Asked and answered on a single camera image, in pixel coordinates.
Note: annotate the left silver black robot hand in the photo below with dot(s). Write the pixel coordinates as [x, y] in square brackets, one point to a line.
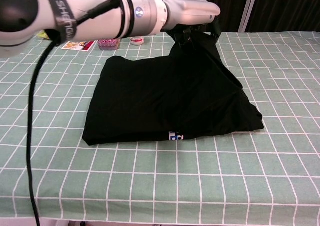
[190, 9]

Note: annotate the black cloth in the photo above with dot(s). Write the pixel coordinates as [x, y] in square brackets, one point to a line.
[162, 98]

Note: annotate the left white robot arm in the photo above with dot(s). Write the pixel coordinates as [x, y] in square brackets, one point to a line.
[95, 1]

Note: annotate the pink patterned small box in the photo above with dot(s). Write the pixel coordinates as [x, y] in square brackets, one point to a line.
[108, 44]

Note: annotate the white printed food packet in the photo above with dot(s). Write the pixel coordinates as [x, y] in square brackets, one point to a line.
[80, 45]

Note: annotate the yellow green snack bag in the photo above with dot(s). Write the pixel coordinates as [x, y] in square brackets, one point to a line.
[44, 35]

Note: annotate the green checkered tablecloth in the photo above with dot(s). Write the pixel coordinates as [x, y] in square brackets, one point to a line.
[175, 186]

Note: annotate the white frame post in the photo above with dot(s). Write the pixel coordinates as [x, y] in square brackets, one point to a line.
[247, 11]

